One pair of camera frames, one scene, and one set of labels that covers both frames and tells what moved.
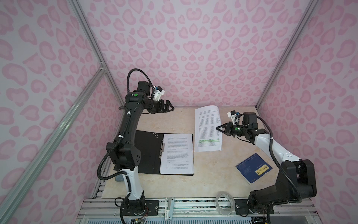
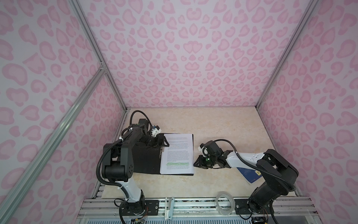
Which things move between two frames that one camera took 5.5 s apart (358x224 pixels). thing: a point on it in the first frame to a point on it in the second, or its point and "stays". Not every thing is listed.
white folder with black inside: (149, 144) stays
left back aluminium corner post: (78, 10) stays
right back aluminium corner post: (296, 30) stays
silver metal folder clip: (162, 149) stays
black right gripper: (229, 129) to (200, 164)
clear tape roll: (223, 212) stays
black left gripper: (161, 109) to (157, 143)
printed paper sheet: (207, 137) to (178, 157)
